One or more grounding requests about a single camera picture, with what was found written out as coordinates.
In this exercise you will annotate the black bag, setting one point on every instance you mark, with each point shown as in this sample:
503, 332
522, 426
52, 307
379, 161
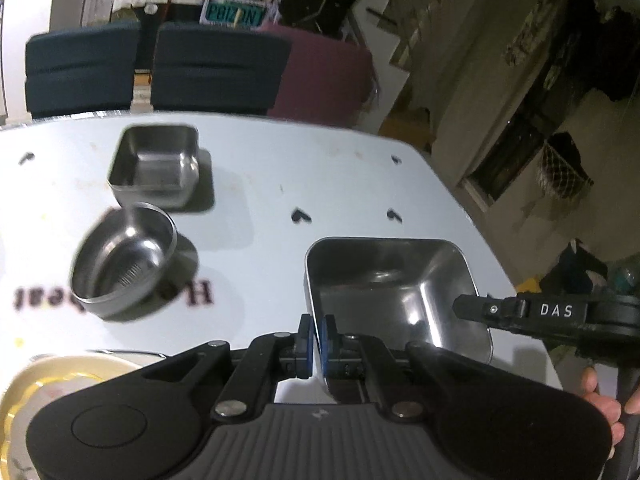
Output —
575, 265

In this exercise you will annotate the round steel bowl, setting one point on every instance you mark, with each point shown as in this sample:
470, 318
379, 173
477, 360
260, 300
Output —
120, 255

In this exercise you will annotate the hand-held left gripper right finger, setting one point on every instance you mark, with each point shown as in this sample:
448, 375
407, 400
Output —
330, 355

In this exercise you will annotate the teal sign plate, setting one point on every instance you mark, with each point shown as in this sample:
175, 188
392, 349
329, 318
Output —
230, 11

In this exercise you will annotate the dark glass door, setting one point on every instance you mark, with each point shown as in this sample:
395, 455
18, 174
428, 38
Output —
520, 135

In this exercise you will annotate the dark blue chair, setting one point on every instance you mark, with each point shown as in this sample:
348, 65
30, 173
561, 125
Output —
80, 70
220, 67

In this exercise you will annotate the square steel container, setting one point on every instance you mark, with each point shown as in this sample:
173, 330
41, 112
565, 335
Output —
150, 170

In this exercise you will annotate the hanging floral garment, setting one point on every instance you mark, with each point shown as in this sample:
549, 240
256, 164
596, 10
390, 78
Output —
532, 25

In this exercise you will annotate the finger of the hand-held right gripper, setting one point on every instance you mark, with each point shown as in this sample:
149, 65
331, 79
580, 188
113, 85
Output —
492, 310

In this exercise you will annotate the yellow scalloped plate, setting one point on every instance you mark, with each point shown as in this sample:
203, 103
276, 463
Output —
30, 395

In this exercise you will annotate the brown cardboard box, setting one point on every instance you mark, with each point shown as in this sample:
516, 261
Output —
407, 130

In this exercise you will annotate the white net basket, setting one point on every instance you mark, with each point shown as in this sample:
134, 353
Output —
562, 170

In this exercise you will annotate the person's right hand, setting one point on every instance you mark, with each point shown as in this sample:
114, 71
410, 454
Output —
607, 410

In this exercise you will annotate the white staircase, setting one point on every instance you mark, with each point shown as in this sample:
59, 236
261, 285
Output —
380, 25

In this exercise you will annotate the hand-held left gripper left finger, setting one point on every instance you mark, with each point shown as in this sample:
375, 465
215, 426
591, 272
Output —
306, 347

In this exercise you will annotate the maroon sofa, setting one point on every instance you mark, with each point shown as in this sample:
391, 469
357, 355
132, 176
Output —
325, 75

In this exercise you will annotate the large rectangular steel tray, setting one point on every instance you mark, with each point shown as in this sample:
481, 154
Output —
390, 280

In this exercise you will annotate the hanging dark clothes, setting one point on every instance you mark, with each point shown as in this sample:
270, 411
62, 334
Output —
610, 40

